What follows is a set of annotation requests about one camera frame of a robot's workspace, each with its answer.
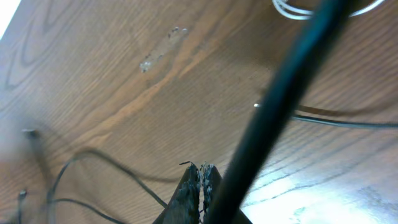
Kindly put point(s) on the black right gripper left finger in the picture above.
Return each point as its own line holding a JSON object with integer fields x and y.
{"x": 183, "y": 207}

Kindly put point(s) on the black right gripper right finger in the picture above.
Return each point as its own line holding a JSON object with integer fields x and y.
{"x": 210, "y": 180}

